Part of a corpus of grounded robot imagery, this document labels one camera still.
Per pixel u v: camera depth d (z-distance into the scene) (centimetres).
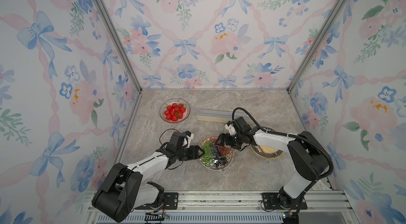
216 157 82
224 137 82
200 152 80
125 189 41
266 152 85
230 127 86
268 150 86
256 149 88
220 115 101
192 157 75
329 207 74
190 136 83
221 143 81
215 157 82
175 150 69
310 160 46
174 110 105
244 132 73
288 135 53
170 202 74
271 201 73
